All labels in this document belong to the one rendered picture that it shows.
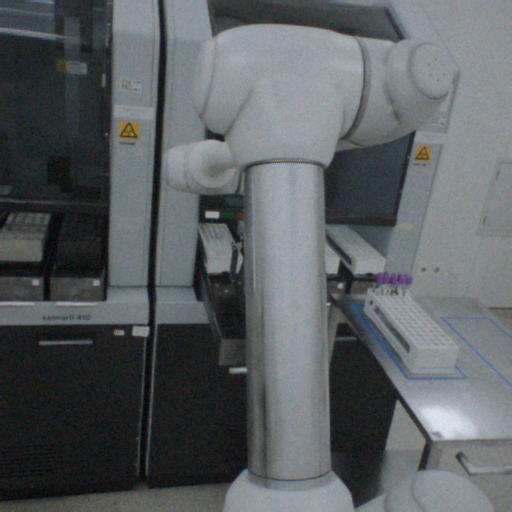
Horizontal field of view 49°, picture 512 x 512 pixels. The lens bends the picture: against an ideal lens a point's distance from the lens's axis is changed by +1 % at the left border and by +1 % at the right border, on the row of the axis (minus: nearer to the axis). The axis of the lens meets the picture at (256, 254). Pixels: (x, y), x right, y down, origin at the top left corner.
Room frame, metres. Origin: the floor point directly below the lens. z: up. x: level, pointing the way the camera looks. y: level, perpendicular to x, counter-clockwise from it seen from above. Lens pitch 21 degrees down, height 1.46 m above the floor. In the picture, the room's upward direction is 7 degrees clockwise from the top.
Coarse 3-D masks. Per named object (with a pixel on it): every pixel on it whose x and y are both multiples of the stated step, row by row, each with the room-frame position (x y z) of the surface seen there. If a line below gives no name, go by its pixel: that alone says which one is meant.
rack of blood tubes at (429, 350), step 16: (368, 288) 1.34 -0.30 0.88; (368, 304) 1.32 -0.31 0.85; (384, 304) 1.27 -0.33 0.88; (400, 304) 1.27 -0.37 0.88; (416, 304) 1.28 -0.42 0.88; (384, 320) 1.25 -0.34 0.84; (400, 320) 1.19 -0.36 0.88; (416, 320) 1.19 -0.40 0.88; (432, 320) 1.20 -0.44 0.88; (400, 336) 1.21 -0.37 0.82; (416, 336) 1.11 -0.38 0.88; (432, 336) 1.12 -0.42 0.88; (416, 352) 1.06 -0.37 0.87; (432, 352) 1.06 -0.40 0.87; (448, 352) 1.07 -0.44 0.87; (416, 368) 1.06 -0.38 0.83; (432, 368) 1.07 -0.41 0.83; (448, 368) 1.08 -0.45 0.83
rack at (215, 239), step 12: (204, 228) 1.70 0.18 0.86; (216, 228) 1.72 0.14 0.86; (204, 240) 1.59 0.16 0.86; (216, 240) 1.61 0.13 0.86; (228, 240) 1.62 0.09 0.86; (204, 252) 1.63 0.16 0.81; (216, 252) 1.51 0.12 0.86; (228, 252) 1.52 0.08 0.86; (216, 264) 1.47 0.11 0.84; (228, 264) 1.48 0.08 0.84; (240, 264) 1.49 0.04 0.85
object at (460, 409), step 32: (352, 320) 1.27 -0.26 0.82; (448, 320) 1.34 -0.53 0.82; (480, 320) 1.37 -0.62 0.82; (384, 352) 1.13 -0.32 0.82; (480, 352) 1.19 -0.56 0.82; (416, 384) 1.01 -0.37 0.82; (448, 384) 1.03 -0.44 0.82; (480, 384) 1.05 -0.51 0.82; (416, 416) 0.90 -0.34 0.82; (448, 416) 0.92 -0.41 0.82; (480, 416) 0.93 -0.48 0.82; (352, 480) 1.31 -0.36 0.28; (384, 480) 1.33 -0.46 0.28
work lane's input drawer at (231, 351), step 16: (224, 272) 1.46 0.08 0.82; (208, 288) 1.39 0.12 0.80; (224, 288) 1.40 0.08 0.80; (208, 304) 1.31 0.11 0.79; (224, 304) 1.30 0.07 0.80; (208, 320) 1.29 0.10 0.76; (224, 320) 1.22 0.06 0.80; (240, 320) 1.23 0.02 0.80; (224, 336) 1.14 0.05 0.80; (240, 336) 1.14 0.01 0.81; (224, 352) 1.12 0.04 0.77; (240, 352) 1.13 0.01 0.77; (240, 368) 1.09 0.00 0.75
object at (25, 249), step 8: (0, 240) 1.36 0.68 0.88; (8, 240) 1.37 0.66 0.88; (16, 240) 1.37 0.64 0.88; (24, 240) 1.38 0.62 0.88; (32, 240) 1.39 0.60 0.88; (40, 240) 1.39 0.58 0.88; (0, 248) 1.36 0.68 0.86; (8, 248) 1.37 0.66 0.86; (16, 248) 1.37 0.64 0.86; (24, 248) 1.38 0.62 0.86; (32, 248) 1.38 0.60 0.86; (40, 248) 1.39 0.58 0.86; (0, 256) 1.36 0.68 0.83; (8, 256) 1.37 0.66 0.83; (16, 256) 1.37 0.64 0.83; (24, 256) 1.38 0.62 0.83; (32, 256) 1.38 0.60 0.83; (40, 256) 1.39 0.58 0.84
